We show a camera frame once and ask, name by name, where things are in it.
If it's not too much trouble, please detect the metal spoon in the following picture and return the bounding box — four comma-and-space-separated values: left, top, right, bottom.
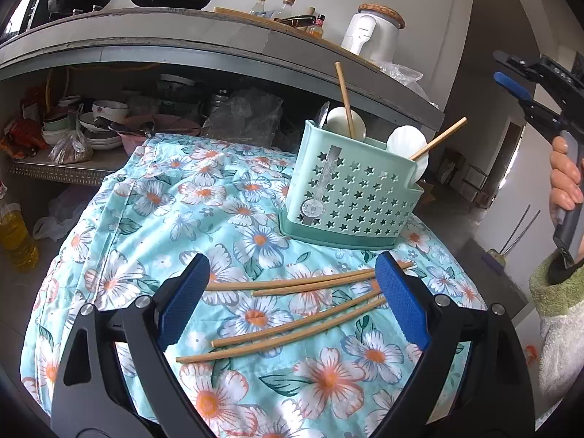
315, 101, 330, 128

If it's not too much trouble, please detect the wooden chopstick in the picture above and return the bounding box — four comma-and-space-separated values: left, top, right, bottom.
206, 261, 416, 292
251, 272, 375, 297
211, 289, 381, 347
175, 294, 387, 364
335, 61, 356, 139
410, 117, 467, 161

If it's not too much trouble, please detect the white ceramic soup spoon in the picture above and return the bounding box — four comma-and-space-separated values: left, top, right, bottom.
325, 107, 366, 141

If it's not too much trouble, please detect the yellow sauce bottle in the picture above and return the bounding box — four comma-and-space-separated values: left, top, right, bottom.
307, 14, 326, 39

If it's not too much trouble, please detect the stack of bowls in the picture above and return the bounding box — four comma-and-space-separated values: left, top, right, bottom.
42, 95, 129, 150

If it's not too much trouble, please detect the right hand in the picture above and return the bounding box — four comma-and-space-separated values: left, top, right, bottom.
549, 137, 583, 220

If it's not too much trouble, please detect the bagged food on shelf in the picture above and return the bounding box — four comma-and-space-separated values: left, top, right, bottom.
49, 130, 93, 165

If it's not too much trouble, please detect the white electric kettle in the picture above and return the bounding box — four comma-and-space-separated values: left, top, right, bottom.
342, 3, 406, 64

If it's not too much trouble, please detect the white rice paddle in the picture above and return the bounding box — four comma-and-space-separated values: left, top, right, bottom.
386, 126, 429, 185

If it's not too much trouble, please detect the floral turquoise cloth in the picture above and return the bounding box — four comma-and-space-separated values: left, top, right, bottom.
19, 132, 487, 438

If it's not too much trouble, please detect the clear plastic bag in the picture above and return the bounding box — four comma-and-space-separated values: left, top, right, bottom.
201, 87, 283, 147

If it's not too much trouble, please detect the clear glass bottle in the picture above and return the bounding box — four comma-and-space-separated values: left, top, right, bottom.
249, 0, 266, 18

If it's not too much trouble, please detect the cooking oil bottle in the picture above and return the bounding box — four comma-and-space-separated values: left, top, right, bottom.
0, 183, 39, 272

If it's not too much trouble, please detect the wooden cutting board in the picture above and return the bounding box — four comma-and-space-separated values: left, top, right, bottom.
213, 7, 381, 72

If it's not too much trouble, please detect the grey kitchen counter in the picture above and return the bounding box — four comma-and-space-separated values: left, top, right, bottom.
1, 8, 443, 131

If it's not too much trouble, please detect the dark sauce bottle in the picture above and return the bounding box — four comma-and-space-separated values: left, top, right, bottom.
271, 0, 316, 28

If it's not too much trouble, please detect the mint green utensil basket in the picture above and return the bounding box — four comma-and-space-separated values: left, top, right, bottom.
279, 120, 424, 250

